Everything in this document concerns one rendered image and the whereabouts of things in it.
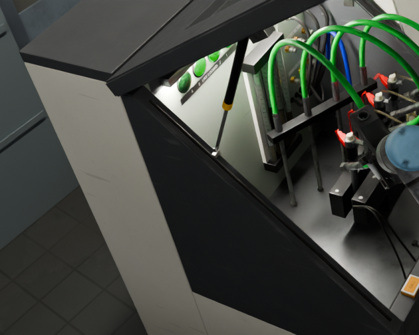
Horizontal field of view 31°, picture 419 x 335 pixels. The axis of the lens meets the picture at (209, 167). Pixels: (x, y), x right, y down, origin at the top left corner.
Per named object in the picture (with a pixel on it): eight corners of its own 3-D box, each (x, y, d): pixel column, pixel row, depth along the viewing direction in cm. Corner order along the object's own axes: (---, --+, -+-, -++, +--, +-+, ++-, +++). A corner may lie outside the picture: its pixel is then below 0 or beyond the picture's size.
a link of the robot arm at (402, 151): (410, 183, 121) (379, 140, 122) (398, 185, 132) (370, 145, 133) (451, 155, 121) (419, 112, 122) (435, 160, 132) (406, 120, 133)
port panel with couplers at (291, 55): (299, 101, 206) (282, 2, 186) (288, 98, 208) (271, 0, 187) (322, 74, 213) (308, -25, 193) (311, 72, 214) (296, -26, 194)
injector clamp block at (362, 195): (370, 244, 192) (365, 202, 182) (334, 232, 197) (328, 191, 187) (422, 159, 210) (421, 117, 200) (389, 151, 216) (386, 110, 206)
